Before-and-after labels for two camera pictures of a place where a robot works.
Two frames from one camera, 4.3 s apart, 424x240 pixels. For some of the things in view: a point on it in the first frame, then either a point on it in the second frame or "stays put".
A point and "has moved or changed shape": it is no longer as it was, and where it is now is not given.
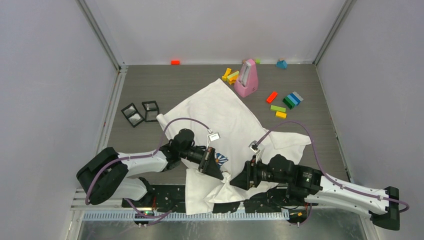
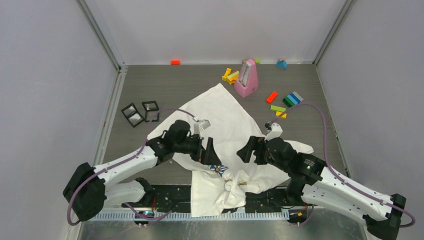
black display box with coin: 132,115 stays put
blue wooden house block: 282,64 stays put
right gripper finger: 242,179 -> 261,155
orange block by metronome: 232,80 stays put
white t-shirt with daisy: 219,119 has moved or changed shape
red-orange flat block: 271,97 stays put
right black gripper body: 253,170 -> 270,160
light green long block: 231,75 stays put
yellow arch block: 224,77 stays put
